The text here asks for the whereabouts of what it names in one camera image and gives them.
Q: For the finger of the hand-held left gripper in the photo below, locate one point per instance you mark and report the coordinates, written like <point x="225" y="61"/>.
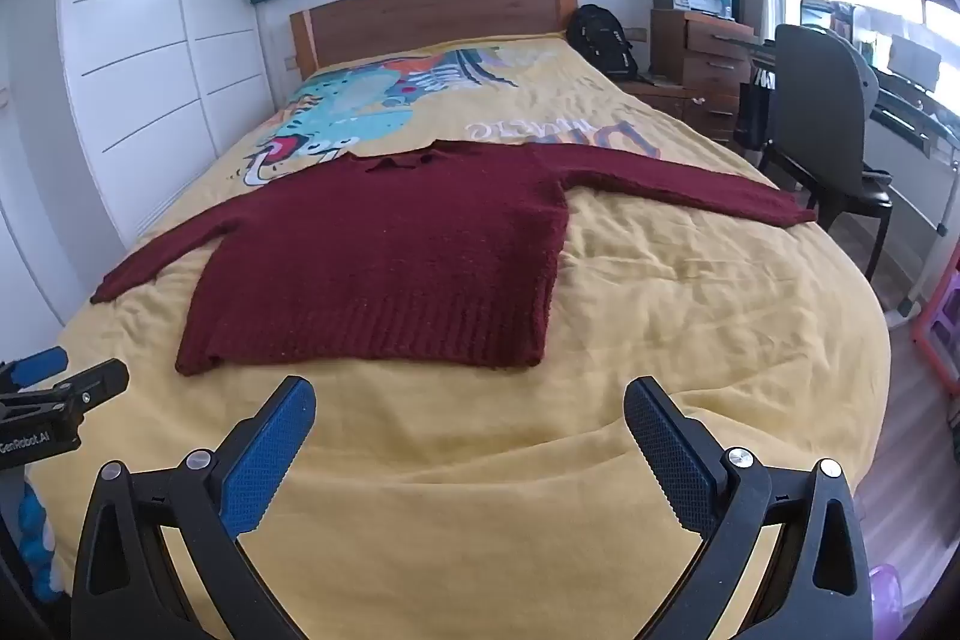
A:
<point x="90" y="389"/>
<point x="41" y="364"/>

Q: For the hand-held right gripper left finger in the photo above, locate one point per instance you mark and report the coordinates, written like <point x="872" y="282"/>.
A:
<point x="270" y="452"/>

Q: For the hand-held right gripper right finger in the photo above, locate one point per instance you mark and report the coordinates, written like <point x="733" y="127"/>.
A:
<point x="667" y="452"/>

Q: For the dark red knitted sweater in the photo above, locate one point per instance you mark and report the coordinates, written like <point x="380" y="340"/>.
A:
<point x="390" y="265"/>

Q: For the yellow printed bed cover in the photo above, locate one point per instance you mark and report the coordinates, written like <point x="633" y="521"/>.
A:
<point x="600" y="385"/>

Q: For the blue white soft toy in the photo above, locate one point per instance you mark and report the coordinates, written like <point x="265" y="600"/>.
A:
<point x="36" y="535"/>

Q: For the pink plastic stool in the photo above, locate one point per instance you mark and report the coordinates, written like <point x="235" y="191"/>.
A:
<point x="941" y="317"/>

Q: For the white wardrobe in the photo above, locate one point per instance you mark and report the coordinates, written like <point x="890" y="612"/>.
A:
<point x="142" y="55"/>

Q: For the black paper bag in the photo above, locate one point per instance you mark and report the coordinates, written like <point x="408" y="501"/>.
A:
<point x="756" y="111"/>

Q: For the low wooden nightstand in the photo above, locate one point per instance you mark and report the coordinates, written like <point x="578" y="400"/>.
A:
<point x="664" y="94"/>

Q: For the black chair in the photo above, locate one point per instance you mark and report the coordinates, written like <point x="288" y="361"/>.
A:
<point x="817" y="108"/>

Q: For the wooden chest of drawers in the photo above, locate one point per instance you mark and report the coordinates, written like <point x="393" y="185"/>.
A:
<point x="697" y="51"/>

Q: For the glass top desk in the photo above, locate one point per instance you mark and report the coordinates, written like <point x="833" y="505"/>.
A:
<point x="911" y="119"/>

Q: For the black backpack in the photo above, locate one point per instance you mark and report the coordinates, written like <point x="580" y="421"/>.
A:
<point x="604" y="40"/>

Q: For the wooden headboard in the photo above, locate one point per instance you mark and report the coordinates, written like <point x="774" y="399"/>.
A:
<point x="435" y="18"/>

